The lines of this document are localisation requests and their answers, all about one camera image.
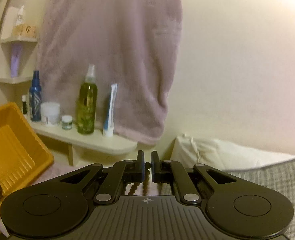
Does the brown wooden bead necklace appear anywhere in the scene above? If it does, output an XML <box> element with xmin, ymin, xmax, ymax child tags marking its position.
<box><xmin>126</xmin><ymin>162</ymin><xmax>152</xmax><ymax>197</ymax></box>

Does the orange plastic tray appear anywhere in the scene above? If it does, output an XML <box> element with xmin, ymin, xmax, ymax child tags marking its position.
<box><xmin>0</xmin><ymin>102</ymin><xmax>54</xmax><ymax>198</ymax></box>

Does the cream pillow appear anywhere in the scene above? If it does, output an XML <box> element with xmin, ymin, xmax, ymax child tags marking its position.
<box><xmin>170</xmin><ymin>134</ymin><xmax>295</xmax><ymax>171</ymax></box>

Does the blue white tube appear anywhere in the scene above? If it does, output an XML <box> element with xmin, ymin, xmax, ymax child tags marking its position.
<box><xmin>103</xmin><ymin>83</ymin><xmax>118</xmax><ymax>138</ymax></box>

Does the small green white jar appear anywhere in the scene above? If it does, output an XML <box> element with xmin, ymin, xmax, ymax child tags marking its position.
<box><xmin>61</xmin><ymin>115</ymin><xmax>73</xmax><ymax>130</ymax></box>

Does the green olive spray bottle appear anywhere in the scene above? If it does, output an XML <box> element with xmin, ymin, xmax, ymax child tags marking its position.
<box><xmin>76</xmin><ymin>64</ymin><xmax>98</xmax><ymax>135</ymax></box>

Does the white cream jar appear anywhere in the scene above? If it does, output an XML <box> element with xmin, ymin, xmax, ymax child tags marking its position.
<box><xmin>41</xmin><ymin>102</ymin><xmax>61</xmax><ymax>126</ymax></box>

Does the blue spray bottle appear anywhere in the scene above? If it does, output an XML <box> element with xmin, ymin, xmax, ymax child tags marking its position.
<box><xmin>29</xmin><ymin>70</ymin><xmax>42</xmax><ymax>122</ymax></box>

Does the grey checked pillow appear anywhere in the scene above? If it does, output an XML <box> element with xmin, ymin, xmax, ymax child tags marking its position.
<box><xmin>225</xmin><ymin>154</ymin><xmax>295</xmax><ymax>240</ymax></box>

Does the lilac towel hanging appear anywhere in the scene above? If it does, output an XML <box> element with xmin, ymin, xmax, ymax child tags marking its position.
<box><xmin>36</xmin><ymin>0</ymin><xmax>182</xmax><ymax>145</ymax></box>

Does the cream corner shelf unit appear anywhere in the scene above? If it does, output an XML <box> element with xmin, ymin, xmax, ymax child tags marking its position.
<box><xmin>0</xmin><ymin>7</ymin><xmax>137</xmax><ymax>166</ymax></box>

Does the lilac tube on shelf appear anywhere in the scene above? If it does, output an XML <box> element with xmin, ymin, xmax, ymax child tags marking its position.
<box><xmin>10</xmin><ymin>43</ymin><xmax>23</xmax><ymax>78</ymax></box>

